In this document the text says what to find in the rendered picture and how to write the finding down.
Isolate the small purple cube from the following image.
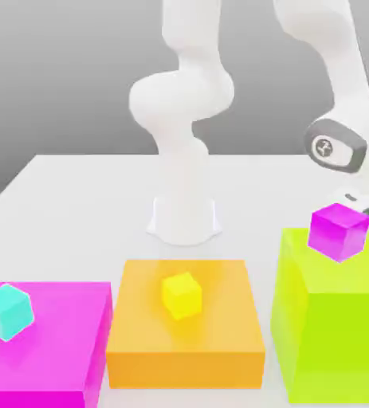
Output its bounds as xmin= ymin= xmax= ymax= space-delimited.
xmin=307 ymin=202 xmax=369 ymax=265

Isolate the small yellow cube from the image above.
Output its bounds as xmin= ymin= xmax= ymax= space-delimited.
xmin=161 ymin=271 xmax=203 ymax=322

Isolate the small cyan cube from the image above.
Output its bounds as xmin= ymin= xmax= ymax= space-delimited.
xmin=0 ymin=282 xmax=36 ymax=343

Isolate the large lime green box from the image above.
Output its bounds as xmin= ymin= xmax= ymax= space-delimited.
xmin=269 ymin=226 xmax=369 ymax=405

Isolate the large orange box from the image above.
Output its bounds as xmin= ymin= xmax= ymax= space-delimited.
xmin=104 ymin=259 xmax=266 ymax=390

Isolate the large magenta box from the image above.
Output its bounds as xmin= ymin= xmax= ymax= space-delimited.
xmin=0 ymin=280 xmax=114 ymax=408

